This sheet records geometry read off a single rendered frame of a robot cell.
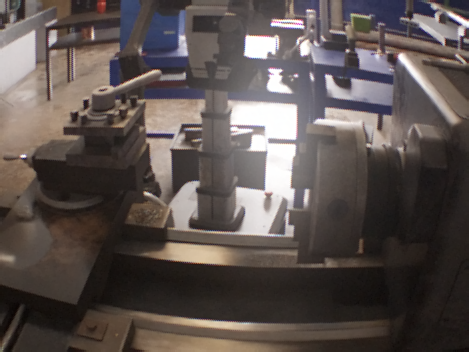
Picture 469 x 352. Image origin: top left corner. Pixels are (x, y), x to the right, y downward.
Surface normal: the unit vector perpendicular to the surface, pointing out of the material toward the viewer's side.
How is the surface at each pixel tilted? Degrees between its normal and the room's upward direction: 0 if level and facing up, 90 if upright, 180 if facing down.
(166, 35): 90
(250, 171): 90
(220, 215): 90
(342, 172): 48
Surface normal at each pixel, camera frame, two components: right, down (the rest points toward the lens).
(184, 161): -0.07, 0.47
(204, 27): -0.29, 0.45
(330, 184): -0.10, -0.11
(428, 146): -0.07, -0.34
